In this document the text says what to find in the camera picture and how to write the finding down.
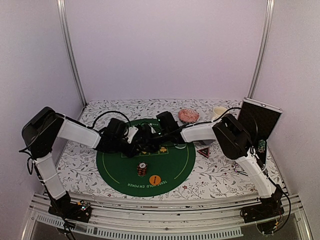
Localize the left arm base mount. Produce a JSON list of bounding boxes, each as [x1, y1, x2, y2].
[[48, 199, 92, 223]]

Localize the round green poker mat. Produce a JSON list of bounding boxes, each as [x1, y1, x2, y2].
[[96, 142, 196, 197]]

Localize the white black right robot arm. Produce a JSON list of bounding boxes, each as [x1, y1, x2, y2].
[[132, 111, 285, 218]]

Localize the left aluminium frame post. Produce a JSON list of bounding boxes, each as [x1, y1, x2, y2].
[[56, 0, 88, 108]]

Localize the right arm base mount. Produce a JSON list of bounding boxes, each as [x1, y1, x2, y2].
[[240, 198, 285, 235]]

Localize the aluminium front rail frame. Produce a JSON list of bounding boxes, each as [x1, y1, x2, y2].
[[23, 192, 312, 240]]

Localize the clear green dealer button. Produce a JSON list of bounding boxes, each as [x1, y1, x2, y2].
[[174, 144, 186, 150]]

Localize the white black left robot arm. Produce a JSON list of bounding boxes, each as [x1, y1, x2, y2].
[[19, 106, 140, 217]]

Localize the orange round blind button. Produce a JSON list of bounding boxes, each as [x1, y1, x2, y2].
[[149, 175, 162, 186]]

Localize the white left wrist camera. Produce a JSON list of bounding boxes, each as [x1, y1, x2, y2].
[[126, 126, 139, 144]]

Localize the aluminium frame post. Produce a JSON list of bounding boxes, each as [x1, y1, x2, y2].
[[56, 0, 88, 108], [247, 0, 275, 99]]

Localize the red black triangle token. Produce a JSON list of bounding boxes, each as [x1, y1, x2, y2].
[[197, 147, 210, 159]]

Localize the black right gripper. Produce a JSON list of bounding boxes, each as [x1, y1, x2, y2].
[[133, 128, 170, 153]]

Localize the green chip stack in case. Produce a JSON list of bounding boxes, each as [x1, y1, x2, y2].
[[257, 139, 266, 154]]

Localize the aluminium poker chip case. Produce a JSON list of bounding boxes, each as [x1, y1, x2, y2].
[[237, 97, 283, 168]]

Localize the red patterned small bowl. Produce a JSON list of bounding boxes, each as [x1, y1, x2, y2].
[[178, 108, 200, 123]]

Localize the red chip stack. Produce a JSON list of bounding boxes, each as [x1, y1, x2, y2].
[[137, 162, 148, 177]]

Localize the floral white tablecloth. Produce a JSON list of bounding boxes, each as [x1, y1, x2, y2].
[[49, 99, 280, 201]]

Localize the right aluminium frame post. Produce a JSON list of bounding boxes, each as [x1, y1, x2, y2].
[[247, 0, 275, 99]]

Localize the cream ceramic mug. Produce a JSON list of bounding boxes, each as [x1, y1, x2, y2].
[[211, 106, 228, 121]]

